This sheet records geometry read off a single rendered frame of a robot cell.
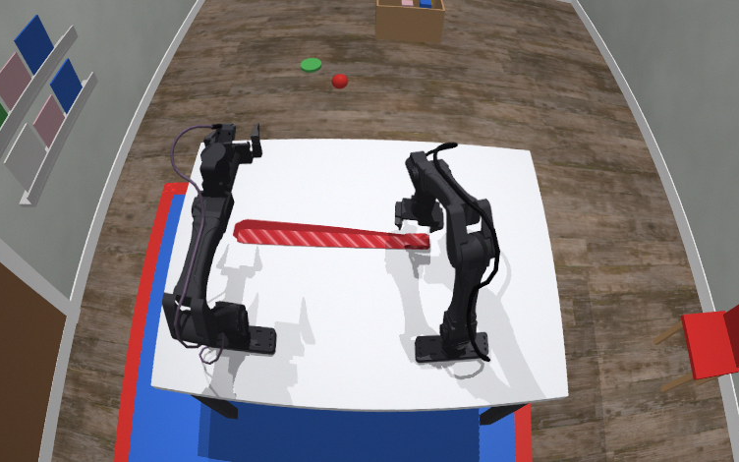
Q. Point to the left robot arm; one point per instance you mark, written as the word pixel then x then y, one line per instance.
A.
pixel 199 325

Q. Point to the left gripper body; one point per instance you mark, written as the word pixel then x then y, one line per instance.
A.
pixel 240 152

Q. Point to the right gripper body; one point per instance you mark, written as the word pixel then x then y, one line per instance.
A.
pixel 429 216

